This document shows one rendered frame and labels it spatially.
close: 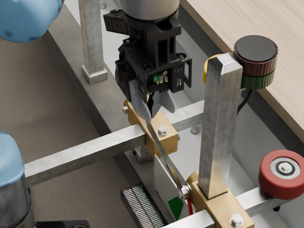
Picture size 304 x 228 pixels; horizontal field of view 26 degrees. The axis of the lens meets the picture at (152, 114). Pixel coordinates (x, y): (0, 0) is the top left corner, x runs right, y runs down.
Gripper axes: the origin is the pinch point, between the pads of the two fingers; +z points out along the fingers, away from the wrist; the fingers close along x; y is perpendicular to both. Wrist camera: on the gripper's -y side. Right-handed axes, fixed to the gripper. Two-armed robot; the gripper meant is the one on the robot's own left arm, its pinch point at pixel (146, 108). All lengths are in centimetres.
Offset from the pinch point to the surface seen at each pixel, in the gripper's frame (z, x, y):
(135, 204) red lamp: 30.9, -0.1, -6.5
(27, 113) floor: 98, 3, -111
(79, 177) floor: 99, 8, -74
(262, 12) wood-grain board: 10.9, 38.1, -24.9
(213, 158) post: 4.5, 6.2, 9.9
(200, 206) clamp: 17.0, 5.1, 8.5
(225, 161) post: 6.5, 8.4, 9.8
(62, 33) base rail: 30, 6, -62
